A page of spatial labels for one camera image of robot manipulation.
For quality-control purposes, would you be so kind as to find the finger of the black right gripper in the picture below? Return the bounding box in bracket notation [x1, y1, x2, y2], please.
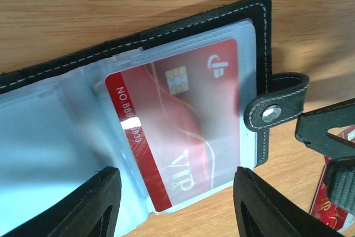
[295, 99, 354, 158]
[324, 157, 354, 214]

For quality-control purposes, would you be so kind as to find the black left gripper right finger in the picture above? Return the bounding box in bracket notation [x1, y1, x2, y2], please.
[233, 167, 341, 237]

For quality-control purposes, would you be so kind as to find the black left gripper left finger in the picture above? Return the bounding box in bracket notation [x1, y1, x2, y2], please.
[4, 167, 121, 236]

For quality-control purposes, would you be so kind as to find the red VIP card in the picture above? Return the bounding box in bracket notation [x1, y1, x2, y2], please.
[105, 38, 241, 212]

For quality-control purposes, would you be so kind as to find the black leather card holder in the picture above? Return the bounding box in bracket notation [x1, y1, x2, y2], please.
[1, 0, 309, 236]

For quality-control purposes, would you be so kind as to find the red card upper centre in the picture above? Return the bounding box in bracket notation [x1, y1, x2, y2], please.
[309, 127, 355, 234]

